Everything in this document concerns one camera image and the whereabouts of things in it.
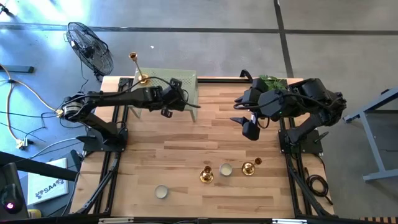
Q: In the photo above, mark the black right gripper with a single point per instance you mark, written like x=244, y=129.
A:
x=252, y=132

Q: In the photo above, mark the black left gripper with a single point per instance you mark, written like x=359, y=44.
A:
x=177, y=99

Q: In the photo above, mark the brass candlestick holder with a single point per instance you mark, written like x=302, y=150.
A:
x=247, y=169
x=206, y=177
x=143, y=79

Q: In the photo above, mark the white candle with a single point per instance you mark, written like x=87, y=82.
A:
x=161, y=192
x=226, y=169

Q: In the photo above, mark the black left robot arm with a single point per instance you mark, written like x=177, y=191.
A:
x=124, y=97

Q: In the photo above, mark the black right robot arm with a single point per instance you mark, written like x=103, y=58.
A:
x=311, y=90

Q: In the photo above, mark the green perforated metal shelf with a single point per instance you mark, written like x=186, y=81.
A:
x=189, y=90

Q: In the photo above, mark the green plant in white pot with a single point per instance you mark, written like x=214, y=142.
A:
x=273, y=82

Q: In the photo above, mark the black floor fan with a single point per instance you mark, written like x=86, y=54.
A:
x=90, y=49

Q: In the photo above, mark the white printed box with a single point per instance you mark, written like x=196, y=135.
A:
x=46, y=183

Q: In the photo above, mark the black flat bar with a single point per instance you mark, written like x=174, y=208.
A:
x=18, y=69

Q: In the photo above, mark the small yellow object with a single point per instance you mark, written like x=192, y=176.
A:
x=34, y=214

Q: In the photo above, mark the glowing computer mouse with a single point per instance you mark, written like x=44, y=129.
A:
x=11, y=205

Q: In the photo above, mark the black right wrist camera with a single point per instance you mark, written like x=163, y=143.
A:
x=272, y=104

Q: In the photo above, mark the black curved bracket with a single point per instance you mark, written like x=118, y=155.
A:
x=247, y=74

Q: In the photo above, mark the black aluminium frame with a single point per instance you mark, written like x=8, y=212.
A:
x=217, y=80

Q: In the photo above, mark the white strip on frame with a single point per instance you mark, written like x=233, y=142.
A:
x=289, y=221
x=115, y=220

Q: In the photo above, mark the grey metal table frame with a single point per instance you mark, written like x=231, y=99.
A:
x=372, y=146

